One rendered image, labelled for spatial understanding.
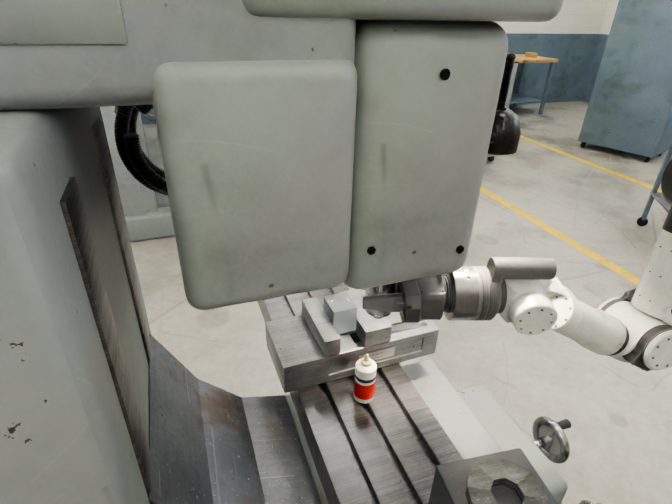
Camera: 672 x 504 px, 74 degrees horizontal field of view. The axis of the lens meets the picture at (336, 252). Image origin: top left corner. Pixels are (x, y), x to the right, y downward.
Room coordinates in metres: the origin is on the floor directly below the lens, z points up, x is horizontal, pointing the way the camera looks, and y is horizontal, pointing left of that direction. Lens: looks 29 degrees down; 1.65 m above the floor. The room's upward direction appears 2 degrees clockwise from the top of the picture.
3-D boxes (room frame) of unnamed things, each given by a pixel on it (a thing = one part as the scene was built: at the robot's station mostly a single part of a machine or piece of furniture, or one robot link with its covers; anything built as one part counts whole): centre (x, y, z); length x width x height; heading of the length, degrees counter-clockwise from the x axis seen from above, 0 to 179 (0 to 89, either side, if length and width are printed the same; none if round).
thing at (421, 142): (0.60, -0.07, 1.47); 0.21 x 0.19 x 0.32; 21
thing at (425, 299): (0.60, -0.16, 1.23); 0.13 x 0.12 x 0.10; 2
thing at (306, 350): (0.77, -0.04, 1.01); 0.35 x 0.15 x 0.11; 112
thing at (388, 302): (0.57, -0.07, 1.24); 0.06 x 0.02 x 0.03; 92
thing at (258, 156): (0.53, 0.11, 1.47); 0.24 x 0.19 x 0.26; 21
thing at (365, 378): (0.64, -0.06, 1.01); 0.04 x 0.04 x 0.11
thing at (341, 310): (0.76, -0.01, 1.07); 0.06 x 0.05 x 0.06; 22
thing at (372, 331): (0.78, -0.06, 1.05); 0.15 x 0.06 x 0.04; 22
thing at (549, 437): (0.77, -0.54, 0.66); 0.16 x 0.12 x 0.12; 111
